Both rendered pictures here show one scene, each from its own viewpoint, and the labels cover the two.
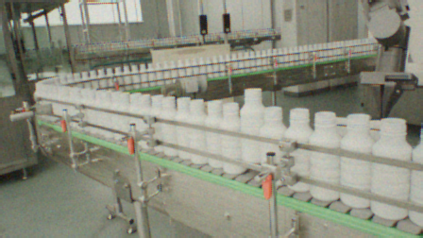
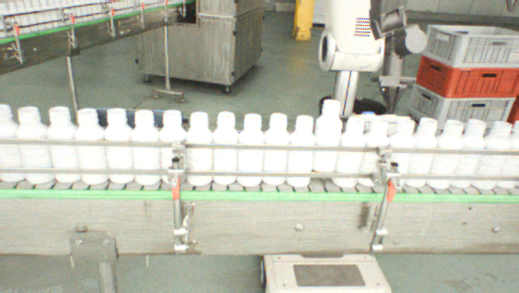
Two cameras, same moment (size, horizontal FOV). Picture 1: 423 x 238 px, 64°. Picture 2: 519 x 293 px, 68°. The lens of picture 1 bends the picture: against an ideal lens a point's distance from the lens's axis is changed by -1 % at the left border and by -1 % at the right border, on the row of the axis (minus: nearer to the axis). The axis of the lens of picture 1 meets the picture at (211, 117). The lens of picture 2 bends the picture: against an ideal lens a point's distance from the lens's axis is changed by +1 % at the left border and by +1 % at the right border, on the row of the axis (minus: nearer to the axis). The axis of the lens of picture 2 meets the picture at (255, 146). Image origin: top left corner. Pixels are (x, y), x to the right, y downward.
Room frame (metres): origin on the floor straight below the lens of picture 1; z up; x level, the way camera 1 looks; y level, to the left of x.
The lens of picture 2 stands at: (0.36, 0.64, 1.47)
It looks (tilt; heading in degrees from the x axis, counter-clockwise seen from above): 26 degrees down; 308
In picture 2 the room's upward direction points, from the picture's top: 4 degrees clockwise
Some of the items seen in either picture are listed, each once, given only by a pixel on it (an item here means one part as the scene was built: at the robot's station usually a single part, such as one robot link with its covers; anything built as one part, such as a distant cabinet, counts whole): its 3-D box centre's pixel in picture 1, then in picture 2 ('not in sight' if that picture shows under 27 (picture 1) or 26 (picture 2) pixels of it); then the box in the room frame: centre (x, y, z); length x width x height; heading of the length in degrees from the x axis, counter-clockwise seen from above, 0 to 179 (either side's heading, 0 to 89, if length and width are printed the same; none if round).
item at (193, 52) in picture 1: (194, 84); not in sight; (5.41, 0.24, 0.59); 1.10 x 0.62 x 1.18; 117
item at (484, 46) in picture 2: not in sight; (475, 45); (0.95, -2.61, 1.00); 0.61 x 0.41 x 0.22; 52
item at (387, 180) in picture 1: (391, 168); (445, 154); (0.52, -0.29, 1.08); 0.06 x 0.06 x 0.17
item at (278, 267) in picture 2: not in sight; (317, 248); (1.01, -0.71, 0.24); 0.68 x 0.53 x 0.41; 134
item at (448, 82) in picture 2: not in sight; (467, 75); (0.94, -2.62, 0.78); 0.61 x 0.41 x 0.22; 51
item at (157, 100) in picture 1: (160, 123); (173, 146); (0.98, 0.15, 1.08); 0.06 x 0.06 x 0.17
